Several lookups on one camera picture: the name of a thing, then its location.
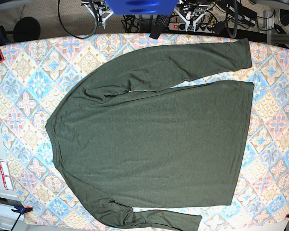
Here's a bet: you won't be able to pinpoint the dark green long-sleeve shirt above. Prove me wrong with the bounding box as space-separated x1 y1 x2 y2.
46 39 254 231

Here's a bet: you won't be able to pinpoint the black remote control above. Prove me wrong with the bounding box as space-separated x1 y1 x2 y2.
149 15 171 39

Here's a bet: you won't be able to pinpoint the white power strip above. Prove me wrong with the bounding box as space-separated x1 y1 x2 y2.
168 22 213 33

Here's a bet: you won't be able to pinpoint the blue plastic box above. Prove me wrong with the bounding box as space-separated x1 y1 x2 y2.
105 0 179 15

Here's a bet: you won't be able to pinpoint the patterned tile tablecloth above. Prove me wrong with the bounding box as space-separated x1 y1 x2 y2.
0 34 289 231

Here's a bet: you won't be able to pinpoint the black round stand base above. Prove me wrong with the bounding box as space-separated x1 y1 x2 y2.
13 17 40 42

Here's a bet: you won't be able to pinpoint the red white labels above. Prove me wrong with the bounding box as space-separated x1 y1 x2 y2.
0 160 13 191

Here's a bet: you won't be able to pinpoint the blue clamp bottom left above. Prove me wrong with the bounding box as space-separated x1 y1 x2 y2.
11 205 33 231

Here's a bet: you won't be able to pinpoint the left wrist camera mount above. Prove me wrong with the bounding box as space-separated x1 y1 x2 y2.
174 0 214 30

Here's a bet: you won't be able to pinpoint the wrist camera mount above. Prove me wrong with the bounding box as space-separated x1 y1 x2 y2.
174 0 214 30
81 0 114 29

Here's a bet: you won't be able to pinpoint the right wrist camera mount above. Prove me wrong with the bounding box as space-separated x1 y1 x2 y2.
81 0 114 29

